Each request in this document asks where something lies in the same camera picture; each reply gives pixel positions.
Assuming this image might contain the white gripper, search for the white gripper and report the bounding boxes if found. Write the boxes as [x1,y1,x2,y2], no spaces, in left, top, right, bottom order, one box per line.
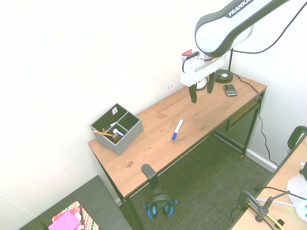
[180,55,227,104]

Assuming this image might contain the white marker with blue cap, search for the white marker with blue cap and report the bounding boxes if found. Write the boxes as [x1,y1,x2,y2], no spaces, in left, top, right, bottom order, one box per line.
[171,119,185,140]

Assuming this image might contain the small round alarm clock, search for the small round alarm clock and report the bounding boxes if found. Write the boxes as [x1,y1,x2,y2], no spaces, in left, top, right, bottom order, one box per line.
[196,77,208,91]

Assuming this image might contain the black lamp base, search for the black lamp base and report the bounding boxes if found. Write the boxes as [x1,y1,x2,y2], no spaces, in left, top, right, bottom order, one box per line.
[215,49,235,84]

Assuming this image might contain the black mobile phone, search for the black mobile phone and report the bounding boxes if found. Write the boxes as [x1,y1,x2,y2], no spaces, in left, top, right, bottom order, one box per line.
[223,84,238,97]

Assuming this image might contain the black mesh shelf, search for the black mesh shelf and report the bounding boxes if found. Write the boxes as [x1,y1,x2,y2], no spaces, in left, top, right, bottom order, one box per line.
[213,100,261,150]

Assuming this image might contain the grey felt desk organizer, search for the grey felt desk organizer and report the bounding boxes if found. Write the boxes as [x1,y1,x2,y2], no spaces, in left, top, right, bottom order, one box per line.
[90,103,144,156]

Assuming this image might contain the black headphone hanger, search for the black headphone hanger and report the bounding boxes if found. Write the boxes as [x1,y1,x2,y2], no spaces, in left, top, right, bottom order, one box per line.
[141,164,162,192]

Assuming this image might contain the orange pencil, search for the orange pencil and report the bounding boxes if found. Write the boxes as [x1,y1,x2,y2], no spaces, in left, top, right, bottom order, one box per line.
[93,130,113,138]

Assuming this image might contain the black blue headphones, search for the black blue headphones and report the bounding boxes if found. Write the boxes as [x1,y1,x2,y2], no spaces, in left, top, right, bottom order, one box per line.
[143,185,177,219]

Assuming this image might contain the black clamp stand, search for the black clamp stand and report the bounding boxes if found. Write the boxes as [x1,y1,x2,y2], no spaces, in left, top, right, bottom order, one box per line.
[236,190,292,224]

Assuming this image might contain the white round base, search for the white round base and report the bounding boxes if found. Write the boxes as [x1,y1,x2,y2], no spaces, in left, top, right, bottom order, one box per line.
[286,173,307,204]

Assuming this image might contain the yellow tape strip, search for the yellow tape strip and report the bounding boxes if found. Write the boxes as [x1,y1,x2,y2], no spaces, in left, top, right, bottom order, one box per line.
[247,202,285,229]

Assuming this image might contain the black low cabinet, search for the black low cabinet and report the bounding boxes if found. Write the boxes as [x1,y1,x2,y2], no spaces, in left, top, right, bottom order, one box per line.
[18,174,132,230]

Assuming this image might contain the white green power strip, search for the white green power strip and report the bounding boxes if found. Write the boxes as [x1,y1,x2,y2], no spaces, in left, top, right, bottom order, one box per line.
[296,200,307,220]

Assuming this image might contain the red patterned box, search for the red patterned box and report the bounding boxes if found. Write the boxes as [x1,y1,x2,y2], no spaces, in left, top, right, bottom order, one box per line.
[51,201,100,230]

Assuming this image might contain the pink box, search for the pink box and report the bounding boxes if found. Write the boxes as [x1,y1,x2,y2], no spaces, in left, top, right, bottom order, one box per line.
[47,210,82,230]

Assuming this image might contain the wooden desk with black frame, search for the wooden desk with black frame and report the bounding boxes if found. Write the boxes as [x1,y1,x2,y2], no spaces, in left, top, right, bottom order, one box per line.
[88,85,268,230]

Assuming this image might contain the black lamp power cable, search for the black lamp power cable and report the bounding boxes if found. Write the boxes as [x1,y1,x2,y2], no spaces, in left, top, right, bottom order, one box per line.
[232,72,279,166]

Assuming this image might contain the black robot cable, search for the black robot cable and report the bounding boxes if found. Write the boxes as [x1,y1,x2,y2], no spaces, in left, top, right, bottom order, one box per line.
[231,0,307,54]

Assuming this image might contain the black curved clamp handle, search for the black curved clamp handle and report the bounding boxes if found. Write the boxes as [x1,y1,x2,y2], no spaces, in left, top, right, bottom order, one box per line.
[287,125,307,150]

